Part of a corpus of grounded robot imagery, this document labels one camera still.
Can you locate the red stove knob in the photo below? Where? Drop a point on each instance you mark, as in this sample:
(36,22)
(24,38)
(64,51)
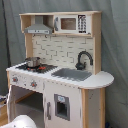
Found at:
(15,79)
(33,84)

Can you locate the right red stove knob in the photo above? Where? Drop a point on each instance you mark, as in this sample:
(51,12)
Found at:
(33,84)

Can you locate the black toy faucet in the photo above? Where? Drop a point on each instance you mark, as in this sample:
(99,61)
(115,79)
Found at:
(80,65)

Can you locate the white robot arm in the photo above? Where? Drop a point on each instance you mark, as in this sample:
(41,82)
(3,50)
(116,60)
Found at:
(22,121)

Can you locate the silver toy pot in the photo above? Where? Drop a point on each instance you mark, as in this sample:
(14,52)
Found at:
(33,61)

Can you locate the wooden toy kitchen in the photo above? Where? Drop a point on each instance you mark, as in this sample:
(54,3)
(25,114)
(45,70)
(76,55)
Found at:
(61,50)

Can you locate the white cabinet door with dispenser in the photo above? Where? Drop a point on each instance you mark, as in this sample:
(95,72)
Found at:
(62,106)

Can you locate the black toy stovetop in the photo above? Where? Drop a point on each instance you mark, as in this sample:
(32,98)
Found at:
(42,68)

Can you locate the grey range hood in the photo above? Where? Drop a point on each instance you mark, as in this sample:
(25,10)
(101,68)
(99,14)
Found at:
(39,27)

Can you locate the grey toy sink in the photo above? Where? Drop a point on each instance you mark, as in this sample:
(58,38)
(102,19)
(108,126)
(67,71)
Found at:
(72,74)

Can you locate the white oven door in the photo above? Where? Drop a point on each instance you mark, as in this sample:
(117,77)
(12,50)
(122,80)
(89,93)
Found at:
(11,105)

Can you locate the grey backdrop curtain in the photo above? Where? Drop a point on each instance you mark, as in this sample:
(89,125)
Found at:
(114,44)

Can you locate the left red stove knob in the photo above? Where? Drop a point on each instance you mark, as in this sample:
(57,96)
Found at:
(15,79)

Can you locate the white toy microwave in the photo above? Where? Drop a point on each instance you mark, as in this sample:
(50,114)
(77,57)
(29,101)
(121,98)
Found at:
(72,24)

